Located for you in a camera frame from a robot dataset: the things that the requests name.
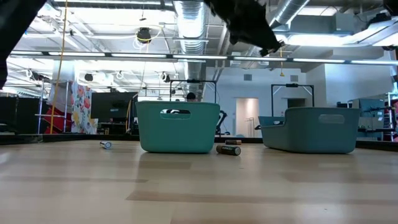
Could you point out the dusty blue-teal plastic bin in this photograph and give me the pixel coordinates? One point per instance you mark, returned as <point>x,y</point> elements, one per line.
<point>311,137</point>

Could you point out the copper black Duracell AA battery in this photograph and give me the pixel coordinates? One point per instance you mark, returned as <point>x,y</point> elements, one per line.
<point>233,142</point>
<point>228,150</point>

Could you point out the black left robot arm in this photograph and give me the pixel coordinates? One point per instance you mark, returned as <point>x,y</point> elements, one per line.
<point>12,25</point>

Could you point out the background black robot arm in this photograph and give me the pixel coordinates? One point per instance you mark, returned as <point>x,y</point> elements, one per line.
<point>221,119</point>

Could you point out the hanging yellow plug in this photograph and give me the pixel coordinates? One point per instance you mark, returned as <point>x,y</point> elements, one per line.
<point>281,74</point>

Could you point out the grey ceiling air unit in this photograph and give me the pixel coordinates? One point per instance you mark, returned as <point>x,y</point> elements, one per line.
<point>320,24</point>

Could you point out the long ceiling light strip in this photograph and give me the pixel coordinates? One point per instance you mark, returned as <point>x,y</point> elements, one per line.
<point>199,57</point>

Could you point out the white door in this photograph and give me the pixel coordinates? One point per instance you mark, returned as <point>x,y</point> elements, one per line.
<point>247,118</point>

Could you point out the person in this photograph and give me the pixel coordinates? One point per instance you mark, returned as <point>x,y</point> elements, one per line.
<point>191,97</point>

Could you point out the cluttered workstation shelving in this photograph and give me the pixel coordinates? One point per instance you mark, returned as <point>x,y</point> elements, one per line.
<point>370,115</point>

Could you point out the bright teal plastic bin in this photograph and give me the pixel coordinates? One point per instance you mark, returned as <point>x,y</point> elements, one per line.
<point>177,137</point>

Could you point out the black monitor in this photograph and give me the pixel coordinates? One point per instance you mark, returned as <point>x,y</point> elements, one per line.
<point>113,107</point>

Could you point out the silver black Energizer AA battery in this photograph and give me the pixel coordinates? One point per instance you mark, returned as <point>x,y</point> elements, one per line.
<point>106,144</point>

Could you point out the floral patterned panel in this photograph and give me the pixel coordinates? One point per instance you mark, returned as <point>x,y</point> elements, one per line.
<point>81,112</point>

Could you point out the red step ladder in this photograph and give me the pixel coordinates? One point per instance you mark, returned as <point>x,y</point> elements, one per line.
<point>59,123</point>

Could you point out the metal rack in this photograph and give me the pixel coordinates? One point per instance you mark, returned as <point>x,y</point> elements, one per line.
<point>40,105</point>

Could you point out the dark partition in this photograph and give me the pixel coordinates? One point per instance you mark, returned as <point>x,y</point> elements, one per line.
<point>18,115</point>

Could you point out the grey wall vent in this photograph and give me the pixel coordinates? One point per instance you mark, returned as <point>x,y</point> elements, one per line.
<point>247,77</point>
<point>293,77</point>

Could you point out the slanted silver ventilation duct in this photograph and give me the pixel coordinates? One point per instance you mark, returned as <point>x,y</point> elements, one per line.
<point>287,12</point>

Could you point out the black gantry frame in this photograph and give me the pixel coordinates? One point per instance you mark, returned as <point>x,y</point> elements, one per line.
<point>292,85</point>
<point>192,81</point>

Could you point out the wide silver ventilation duct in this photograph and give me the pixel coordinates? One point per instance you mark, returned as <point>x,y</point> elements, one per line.
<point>191,31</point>

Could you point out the black aluminium table frame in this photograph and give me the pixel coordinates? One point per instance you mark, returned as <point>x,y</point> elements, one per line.
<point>77,137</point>

